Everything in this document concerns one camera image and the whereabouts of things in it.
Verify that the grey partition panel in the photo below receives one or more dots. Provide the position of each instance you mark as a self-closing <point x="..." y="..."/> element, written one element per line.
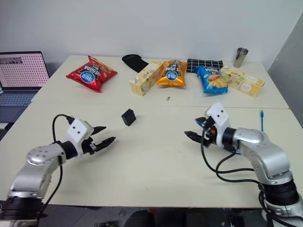
<point x="290" y="56"/>

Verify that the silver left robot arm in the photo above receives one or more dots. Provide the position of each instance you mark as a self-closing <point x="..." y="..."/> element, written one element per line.
<point x="35" y="163"/>

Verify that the dark rounded shape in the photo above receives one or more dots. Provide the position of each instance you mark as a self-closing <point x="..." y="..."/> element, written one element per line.
<point x="144" y="218"/>

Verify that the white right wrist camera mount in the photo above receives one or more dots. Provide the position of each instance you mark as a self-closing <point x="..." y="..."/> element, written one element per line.
<point x="220" y="118"/>

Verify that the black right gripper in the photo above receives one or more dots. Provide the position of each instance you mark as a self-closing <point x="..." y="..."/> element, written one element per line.
<point x="209" y="137"/>

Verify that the black grid-patterned pouch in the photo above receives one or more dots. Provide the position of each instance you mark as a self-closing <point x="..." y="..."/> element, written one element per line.
<point x="208" y="63"/>

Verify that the blue chip bag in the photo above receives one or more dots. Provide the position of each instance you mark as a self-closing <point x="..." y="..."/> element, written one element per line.
<point x="213" y="81"/>

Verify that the small black box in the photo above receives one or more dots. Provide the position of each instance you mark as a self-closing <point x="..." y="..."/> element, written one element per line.
<point x="129" y="117"/>

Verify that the yellow printed carton box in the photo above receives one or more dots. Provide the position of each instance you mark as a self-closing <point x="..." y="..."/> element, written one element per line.
<point x="246" y="81"/>
<point x="143" y="80"/>

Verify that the orange chip bag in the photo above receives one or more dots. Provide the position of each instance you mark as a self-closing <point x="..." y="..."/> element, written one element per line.
<point x="171" y="74"/>

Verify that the metal cup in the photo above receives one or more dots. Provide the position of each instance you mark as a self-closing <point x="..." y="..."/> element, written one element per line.
<point x="240" y="58"/>

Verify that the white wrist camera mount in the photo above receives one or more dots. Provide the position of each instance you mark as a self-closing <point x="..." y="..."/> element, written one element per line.
<point x="220" y="118"/>
<point x="77" y="131"/>

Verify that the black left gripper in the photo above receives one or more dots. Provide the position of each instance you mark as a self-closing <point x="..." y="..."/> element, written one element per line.
<point x="90" y="146"/>

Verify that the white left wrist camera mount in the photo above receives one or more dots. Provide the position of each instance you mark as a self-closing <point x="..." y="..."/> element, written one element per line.
<point x="77" y="131"/>

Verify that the red chip bag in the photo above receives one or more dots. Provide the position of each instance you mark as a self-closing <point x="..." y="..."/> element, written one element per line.
<point x="91" y="74"/>

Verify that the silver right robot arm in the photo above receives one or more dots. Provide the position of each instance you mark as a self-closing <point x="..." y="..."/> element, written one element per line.
<point x="265" y="151"/>

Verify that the black fabric pouch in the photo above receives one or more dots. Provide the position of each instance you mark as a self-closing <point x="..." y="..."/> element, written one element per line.
<point x="133" y="62"/>

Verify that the open laptop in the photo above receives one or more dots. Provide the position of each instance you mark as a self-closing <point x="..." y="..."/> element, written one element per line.
<point x="21" y="71"/>

